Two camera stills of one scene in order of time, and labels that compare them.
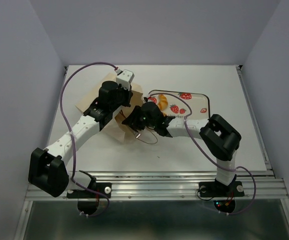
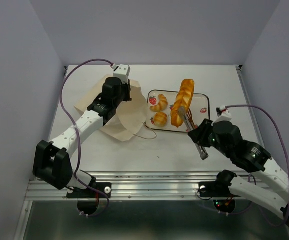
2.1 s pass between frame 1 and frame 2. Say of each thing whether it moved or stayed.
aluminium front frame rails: stayed
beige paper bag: stayed
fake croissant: stayed
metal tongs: moved
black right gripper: moved
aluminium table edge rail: stayed
